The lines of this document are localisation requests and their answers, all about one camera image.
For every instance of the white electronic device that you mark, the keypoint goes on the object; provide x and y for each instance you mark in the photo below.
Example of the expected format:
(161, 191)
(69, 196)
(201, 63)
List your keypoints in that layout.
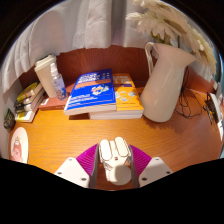
(215, 110)

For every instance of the white-paged thick book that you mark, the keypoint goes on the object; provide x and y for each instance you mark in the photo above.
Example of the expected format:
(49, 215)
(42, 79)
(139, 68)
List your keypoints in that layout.
(113, 116)

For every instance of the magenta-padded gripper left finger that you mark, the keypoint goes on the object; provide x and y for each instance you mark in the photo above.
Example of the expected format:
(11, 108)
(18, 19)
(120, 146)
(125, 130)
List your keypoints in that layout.
(71, 168)

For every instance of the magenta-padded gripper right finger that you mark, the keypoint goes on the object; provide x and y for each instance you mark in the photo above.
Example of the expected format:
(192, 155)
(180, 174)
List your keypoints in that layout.
(155, 168)

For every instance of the white flower bouquet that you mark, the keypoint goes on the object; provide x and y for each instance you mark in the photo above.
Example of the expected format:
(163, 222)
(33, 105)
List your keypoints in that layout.
(173, 23)

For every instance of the white and yellow book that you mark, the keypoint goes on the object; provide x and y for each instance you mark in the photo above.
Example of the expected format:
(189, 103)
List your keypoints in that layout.
(28, 116)

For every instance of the white ceramic jug vase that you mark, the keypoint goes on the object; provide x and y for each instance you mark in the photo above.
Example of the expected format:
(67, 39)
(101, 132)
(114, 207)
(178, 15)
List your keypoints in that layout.
(166, 90)

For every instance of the blue cover book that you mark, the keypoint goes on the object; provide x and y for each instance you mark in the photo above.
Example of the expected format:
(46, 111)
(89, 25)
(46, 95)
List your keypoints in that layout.
(91, 90)

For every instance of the red-brown flat book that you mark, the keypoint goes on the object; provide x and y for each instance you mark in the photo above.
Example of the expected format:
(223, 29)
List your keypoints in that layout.
(51, 104)

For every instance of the round pink mouse pad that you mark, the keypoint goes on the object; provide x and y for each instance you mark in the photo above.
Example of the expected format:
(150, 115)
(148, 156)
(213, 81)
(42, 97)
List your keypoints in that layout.
(19, 146)

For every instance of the black book with white spine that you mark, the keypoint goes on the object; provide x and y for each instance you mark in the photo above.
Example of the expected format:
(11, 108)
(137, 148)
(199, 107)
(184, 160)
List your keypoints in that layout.
(33, 97)
(31, 105)

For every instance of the orange cover book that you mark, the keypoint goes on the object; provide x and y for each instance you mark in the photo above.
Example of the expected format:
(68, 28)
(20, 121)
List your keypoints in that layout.
(126, 93)

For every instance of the white rabbit-shaped computer mouse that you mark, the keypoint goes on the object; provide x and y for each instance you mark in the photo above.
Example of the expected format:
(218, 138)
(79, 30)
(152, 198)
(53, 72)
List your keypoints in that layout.
(115, 156)

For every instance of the white pleated curtain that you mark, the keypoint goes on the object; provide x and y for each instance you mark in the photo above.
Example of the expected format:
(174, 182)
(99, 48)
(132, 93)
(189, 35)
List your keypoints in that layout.
(83, 23)

